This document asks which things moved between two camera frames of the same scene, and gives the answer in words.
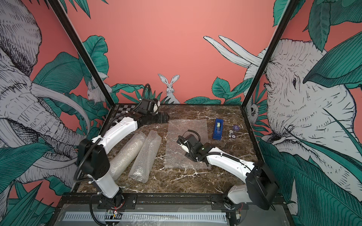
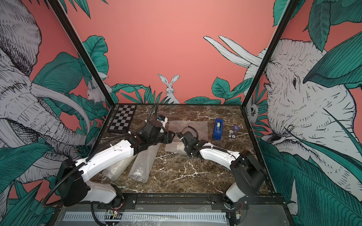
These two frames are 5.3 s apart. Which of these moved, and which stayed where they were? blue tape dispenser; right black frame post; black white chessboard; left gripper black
Moved: left gripper black
Stayed: right black frame post; blue tape dispenser; black white chessboard
